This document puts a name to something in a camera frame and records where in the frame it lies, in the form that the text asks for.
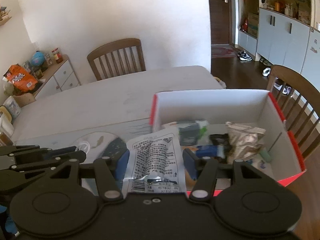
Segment blue globe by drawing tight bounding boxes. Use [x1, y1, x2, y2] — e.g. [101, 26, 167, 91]
[30, 51, 46, 67]

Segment white green tissue pack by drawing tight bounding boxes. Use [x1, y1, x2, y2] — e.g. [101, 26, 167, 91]
[162, 120, 209, 146]

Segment white shoes on floor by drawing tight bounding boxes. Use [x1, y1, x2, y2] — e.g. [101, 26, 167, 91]
[262, 67, 271, 77]

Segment wooden chair behind table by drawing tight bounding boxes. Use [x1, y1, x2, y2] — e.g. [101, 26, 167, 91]
[87, 38, 146, 81]

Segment blue white small packet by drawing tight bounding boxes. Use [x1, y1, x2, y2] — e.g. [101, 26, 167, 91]
[195, 145, 225, 159]

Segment silver crinkled snack bag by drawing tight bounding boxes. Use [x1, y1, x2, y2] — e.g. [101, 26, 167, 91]
[226, 121, 266, 164]

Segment wooden wall shelf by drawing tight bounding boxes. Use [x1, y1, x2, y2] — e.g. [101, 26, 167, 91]
[0, 16, 11, 26]

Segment clear bag of dark seaweed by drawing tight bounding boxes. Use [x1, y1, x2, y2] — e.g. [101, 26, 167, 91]
[209, 133, 230, 147]

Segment red and white cardboard box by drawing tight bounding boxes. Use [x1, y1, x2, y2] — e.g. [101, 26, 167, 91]
[150, 89, 306, 186]

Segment white cable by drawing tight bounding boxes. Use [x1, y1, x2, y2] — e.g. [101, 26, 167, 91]
[72, 140, 91, 155]

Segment white mug with print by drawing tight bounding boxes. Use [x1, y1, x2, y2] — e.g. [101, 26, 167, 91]
[3, 96, 22, 119]

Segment orange snack bag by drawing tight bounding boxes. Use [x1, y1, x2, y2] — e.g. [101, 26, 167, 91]
[3, 64, 39, 93]

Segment dark wooden door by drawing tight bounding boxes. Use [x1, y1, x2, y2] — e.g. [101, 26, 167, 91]
[209, 0, 232, 44]

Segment red-lidded sauce jar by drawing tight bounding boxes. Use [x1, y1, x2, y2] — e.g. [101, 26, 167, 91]
[52, 48, 63, 64]

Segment grey hallway cabinet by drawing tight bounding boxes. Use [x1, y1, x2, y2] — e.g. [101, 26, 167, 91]
[236, 0, 319, 86]

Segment black sneakers on floor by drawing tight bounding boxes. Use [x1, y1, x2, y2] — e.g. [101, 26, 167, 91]
[238, 50, 252, 61]

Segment cardboard box in cabinet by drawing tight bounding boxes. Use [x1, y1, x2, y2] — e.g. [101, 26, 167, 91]
[248, 12, 259, 37]

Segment white printed snack packet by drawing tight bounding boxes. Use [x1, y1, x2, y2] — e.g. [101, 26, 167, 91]
[122, 128, 187, 196]

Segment white drawer cabinet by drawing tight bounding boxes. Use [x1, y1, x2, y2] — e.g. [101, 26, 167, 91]
[33, 55, 81, 100]

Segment wooden chair at right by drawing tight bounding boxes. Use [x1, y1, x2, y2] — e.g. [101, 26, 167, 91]
[267, 65, 319, 159]

